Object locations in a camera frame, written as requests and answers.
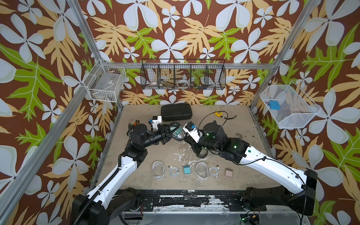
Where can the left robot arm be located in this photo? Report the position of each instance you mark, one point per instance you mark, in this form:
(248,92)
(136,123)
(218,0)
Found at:
(101,205)

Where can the yellow tape measure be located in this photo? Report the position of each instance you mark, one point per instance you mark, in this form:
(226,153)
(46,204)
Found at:
(220,115)

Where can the black hard case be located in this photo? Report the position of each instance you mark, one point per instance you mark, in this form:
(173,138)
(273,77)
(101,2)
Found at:
(176,112)

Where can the pink charger lower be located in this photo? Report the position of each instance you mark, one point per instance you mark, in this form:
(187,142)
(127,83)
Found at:
(228,172)

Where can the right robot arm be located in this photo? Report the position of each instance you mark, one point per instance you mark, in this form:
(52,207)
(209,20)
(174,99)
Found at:
(297,188)

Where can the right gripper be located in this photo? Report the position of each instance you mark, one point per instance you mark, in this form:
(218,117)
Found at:
(189,139)

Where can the white mesh basket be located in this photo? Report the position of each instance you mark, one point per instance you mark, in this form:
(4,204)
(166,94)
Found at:
(297,108)

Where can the teal charger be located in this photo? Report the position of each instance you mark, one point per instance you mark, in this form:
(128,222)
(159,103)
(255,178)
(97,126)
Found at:
(187,169)
(177,132)

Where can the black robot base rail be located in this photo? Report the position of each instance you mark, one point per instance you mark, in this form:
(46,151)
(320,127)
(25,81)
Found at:
(149,199)

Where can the blue object in basket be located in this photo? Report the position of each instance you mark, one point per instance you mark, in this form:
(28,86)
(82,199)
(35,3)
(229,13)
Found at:
(274,105)

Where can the white wire basket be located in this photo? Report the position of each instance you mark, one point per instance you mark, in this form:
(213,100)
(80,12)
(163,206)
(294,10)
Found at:
(105,82)

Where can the black wire basket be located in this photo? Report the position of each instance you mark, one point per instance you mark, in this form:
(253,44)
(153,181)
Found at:
(182,74)

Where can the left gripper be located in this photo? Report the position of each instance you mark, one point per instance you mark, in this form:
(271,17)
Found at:
(164,134)

